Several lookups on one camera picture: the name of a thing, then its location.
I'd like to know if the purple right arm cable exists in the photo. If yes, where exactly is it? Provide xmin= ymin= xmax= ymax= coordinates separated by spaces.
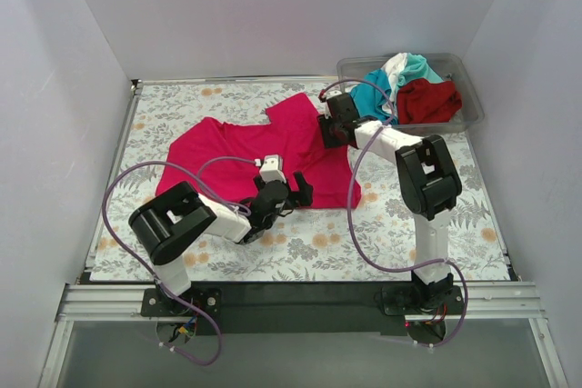
xmin=319 ymin=79 xmax=467 ymax=350

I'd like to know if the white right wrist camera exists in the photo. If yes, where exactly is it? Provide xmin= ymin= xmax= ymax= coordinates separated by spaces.
xmin=318 ymin=89 xmax=331 ymax=118

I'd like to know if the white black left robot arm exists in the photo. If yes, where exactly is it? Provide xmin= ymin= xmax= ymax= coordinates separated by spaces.
xmin=129 ymin=172 xmax=314 ymax=317

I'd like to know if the teal blue t shirt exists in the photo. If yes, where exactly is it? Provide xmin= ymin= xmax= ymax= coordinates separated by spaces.
xmin=349 ymin=69 xmax=398 ymax=124

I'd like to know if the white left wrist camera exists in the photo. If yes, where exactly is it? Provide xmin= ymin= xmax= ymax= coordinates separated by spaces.
xmin=255 ymin=154 xmax=286 ymax=183

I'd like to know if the dark red t shirt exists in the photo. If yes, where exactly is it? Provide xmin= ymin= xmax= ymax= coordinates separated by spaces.
xmin=396 ymin=79 xmax=462 ymax=124

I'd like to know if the floral patterned table mat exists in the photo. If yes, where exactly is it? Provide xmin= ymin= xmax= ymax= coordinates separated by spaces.
xmin=87 ymin=77 xmax=509 ymax=282

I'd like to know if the pink t shirt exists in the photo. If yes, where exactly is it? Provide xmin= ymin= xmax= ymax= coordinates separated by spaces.
xmin=166 ymin=93 xmax=352 ymax=209

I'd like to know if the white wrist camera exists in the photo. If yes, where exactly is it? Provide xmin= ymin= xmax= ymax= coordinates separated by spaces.
xmin=318 ymin=89 xmax=331 ymax=118
xmin=255 ymin=154 xmax=286 ymax=183

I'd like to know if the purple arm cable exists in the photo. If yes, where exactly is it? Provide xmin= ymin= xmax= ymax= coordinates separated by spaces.
xmin=319 ymin=79 xmax=467 ymax=350
xmin=101 ymin=155 xmax=254 ymax=366

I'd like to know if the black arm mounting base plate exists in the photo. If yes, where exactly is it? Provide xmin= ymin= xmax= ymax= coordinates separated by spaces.
xmin=140 ymin=281 xmax=465 ymax=341

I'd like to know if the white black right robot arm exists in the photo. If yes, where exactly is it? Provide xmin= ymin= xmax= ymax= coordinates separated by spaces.
xmin=318 ymin=93 xmax=462 ymax=313

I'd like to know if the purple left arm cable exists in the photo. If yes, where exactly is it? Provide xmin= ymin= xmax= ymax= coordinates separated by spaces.
xmin=101 ymin=155 xmax=254 ymax=366

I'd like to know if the white and aqua t shirt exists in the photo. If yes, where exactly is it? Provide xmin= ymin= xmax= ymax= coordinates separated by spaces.
xmin=381 ymin=53 xmax=443 ymax=115

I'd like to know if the clear plastic bin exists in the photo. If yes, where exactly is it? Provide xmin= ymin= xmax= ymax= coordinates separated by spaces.
xmin=337 ymin=53 xmax=484 ymax=134

